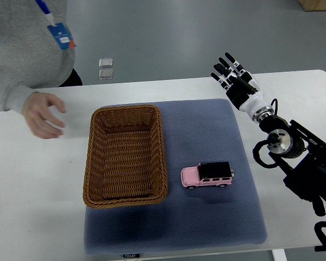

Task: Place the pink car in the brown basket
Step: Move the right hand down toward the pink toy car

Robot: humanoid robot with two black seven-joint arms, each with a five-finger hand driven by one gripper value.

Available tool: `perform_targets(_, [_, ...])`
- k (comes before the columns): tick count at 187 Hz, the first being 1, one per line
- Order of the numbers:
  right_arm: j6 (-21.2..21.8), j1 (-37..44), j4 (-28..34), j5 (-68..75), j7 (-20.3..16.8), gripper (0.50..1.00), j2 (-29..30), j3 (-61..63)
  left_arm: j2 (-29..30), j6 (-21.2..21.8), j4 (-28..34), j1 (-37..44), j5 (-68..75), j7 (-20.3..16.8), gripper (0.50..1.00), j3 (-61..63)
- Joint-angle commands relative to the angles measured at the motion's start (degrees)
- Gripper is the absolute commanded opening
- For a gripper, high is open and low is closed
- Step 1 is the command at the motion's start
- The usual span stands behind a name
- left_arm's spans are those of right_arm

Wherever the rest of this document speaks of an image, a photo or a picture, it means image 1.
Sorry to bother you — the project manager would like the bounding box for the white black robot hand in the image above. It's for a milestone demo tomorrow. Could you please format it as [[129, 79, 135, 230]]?
[[211, 52, 275, 123]]

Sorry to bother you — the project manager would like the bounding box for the person's bare hand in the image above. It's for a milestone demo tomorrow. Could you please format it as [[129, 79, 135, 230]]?
[[22, 92, 66, 139]]

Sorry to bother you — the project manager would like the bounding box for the pink toy car black roof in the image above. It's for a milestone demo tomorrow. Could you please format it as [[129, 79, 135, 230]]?
[[180, 161, 234, 190]]

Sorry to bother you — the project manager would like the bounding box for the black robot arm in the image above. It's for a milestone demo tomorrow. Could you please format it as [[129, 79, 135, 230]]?
[[253, 115, 326, 216]]

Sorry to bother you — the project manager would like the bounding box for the grey sweater sleeve forearm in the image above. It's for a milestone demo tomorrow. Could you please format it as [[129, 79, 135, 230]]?
[[0, 1, 75, 113]]

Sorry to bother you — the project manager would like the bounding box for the brown wicker basket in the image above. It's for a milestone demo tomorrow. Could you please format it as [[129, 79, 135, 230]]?
[[83, 104, 168, 209]]

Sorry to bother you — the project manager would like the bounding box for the lower silver floor plate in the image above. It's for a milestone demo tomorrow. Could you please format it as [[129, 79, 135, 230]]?
[[98, 69, 114, 80]]

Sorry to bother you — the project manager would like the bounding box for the silver floor plate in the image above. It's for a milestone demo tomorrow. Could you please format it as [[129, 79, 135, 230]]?
[[98, 58, 113, 68], [98, 69, 114, 80]]

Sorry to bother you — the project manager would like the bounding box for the upper silver floor plate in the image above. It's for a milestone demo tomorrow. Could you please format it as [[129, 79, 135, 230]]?
[[98, 58, 113, 68]]

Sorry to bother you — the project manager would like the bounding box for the cardboard box corner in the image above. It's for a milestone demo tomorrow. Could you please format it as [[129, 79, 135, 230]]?
[[298, 0, 326, 11]]

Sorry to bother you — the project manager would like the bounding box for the blue grey cushion mat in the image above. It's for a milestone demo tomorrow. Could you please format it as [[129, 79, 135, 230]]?
[[84, 99, 267, 254]]

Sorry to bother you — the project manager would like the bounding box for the white table leg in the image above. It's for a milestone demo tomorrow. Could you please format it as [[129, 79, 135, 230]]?
[[272, 249, 287, 261]]

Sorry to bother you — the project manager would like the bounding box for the black cable loop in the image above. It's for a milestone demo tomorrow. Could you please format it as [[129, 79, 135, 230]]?
[[252, 140, 282, 168]]

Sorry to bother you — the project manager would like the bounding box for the blue lanyard id badge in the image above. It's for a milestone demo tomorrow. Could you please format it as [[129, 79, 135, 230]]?
[[35, 0, 76, 50]]

